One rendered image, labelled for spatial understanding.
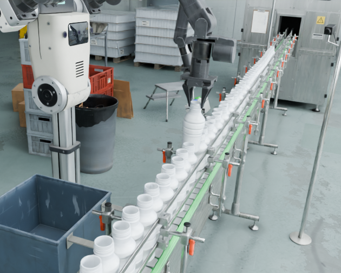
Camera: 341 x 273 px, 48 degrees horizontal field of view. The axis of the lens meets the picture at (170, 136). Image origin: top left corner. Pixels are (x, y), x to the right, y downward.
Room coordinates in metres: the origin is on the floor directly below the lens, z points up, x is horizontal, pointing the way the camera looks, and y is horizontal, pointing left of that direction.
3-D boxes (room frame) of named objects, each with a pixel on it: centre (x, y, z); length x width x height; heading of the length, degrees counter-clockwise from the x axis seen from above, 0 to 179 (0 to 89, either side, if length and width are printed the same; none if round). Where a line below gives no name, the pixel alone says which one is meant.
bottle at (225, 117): (1.55, -0.21, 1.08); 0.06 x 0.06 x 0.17
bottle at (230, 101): (1.66, -0.25, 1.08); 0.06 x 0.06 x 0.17
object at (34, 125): (3.68, 1.13, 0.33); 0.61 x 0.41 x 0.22; 168
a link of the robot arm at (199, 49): (1.16, -0.08, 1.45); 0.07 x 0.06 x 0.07; 72
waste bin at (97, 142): (3.26, 0.70, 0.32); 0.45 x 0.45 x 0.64
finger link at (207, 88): (1.16, -0.08, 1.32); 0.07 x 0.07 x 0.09; 72
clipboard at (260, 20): (5.79, -1.19, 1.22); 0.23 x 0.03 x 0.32; 72
